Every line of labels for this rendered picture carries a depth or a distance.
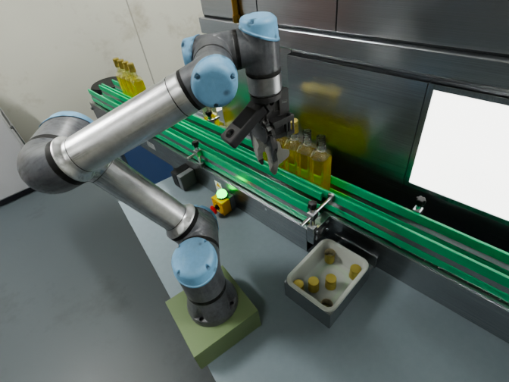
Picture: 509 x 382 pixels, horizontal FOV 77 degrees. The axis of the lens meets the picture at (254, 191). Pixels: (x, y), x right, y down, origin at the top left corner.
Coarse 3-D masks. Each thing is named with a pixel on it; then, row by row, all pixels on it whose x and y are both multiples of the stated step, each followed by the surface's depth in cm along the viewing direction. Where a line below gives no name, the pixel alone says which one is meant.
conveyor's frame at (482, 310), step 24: (144, 144) 178; (192, 168) 148; (216, 192) 144; (240, 192) 127; (264, 216) 123; (288, 216) 112; (336, 216) 110; (360, 240) 106; (384, 240) 100; (384, 264) 103; (408, 264) 95; (432, 288) 94; (456, 288) 88; (456, 312) 92; (480, 312) 86; (504, 312) 81; (504, 336) 85
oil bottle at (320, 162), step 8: (312, 152) 104; (320, 152) 102; (328, 152) 103; (312, 160) 105; (320, 160) 102; (328, 160) 104; (312, 168) 107; (320, 168) 104; (328, 168) 107; (312, 176) 109; (320, 176) 106; (328, 176) 109; (320, 184) 109; (328, 184) 112
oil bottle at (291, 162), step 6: (288, 138) 111; (300, 138) 110; (288, 144) 110; (294, 144) 109; (294, 150) 110; (294, 156) 111; (288, 162) 116; (294, 162) 113; (288, 168) 118; (294, 168) 115
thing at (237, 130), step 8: (248, 104) 73; (256, 104) 71; (240, 112) 73; (248, 112) 71; (256, 112) 70; (264, 112) 71; (240, 120) 72; (248, 120) 70; (256, 120) 71; (232, 128) 72; (240, 128) 70; (248, 128) 71; (224, 136) 72; (232, 136) 71; (240, 136) 71; (232, 144) 70
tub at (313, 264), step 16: (320, 256) 109; (336, 256) 108; (352, 256) 102; (304, 272) 104; (320, 272) 106; (336, 272) 106; (304, 288) 103; (320, 288) 102; (336, 288) 101; (352, 288) 94; (320, 304) 91; (336, 304) 90
